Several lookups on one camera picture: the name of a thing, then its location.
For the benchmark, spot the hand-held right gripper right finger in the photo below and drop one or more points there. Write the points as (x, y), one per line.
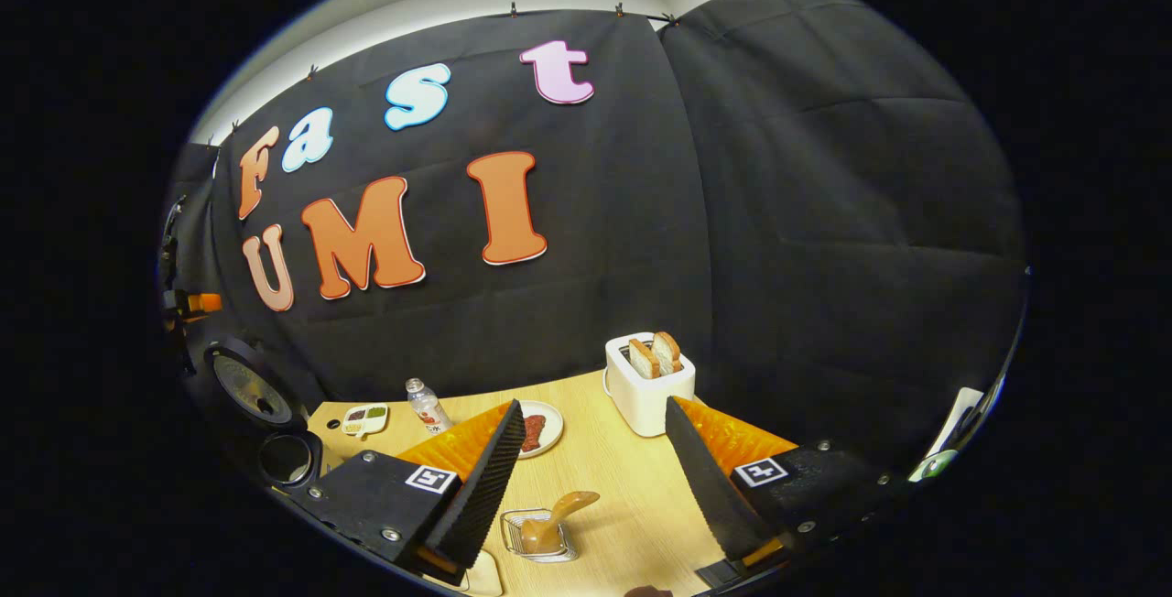
(710, 483)

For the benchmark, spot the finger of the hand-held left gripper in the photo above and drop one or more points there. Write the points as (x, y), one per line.
(197, 304)

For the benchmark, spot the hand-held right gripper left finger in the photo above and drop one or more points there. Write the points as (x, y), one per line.
(485, 478)

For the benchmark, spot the wooden spoon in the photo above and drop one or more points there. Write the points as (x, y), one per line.
(572, 504)

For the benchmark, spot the black rice cooker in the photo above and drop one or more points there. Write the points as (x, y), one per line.
(252, 386)

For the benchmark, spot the red meat piece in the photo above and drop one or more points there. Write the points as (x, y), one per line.
(534, 432)

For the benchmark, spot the white round plate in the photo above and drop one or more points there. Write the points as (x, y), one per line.
(554, 428)

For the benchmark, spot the small black flat object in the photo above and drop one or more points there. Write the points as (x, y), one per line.
(719, 571)

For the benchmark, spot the clear plastic drink bottle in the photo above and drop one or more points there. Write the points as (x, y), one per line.
(428, 407)

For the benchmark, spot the white toaster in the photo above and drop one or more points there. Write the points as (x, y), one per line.
(645, 405)

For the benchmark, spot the white divided bean dish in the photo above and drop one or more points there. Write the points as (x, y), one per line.
(364, 419)

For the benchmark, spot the toasted bread slice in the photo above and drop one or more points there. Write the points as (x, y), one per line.
(668, 352)
(644, 359)

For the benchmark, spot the white board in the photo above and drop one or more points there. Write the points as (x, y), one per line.
(952, 418)

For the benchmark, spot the black backdrop cloth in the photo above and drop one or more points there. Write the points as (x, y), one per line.
(778, 212)

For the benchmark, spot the black metal stand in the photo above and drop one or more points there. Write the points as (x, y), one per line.
(1003, 368)

